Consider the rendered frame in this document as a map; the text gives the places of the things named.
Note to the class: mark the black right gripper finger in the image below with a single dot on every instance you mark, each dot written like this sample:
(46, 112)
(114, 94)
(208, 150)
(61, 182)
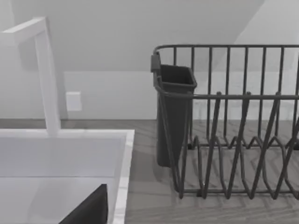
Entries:
(93, 207)

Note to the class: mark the white sink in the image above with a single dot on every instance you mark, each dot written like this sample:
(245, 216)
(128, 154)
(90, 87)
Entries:
(63, 161)

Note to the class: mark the dark grey cutlery holder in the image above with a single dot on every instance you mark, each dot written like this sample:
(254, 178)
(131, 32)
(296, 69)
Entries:
(174, 112)

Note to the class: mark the tall white tap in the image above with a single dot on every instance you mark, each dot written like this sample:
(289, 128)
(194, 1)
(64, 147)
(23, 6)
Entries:
(45, 77)

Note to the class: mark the white wall socket plate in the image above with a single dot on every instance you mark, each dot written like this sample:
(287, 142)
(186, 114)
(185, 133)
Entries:
(73, 101)

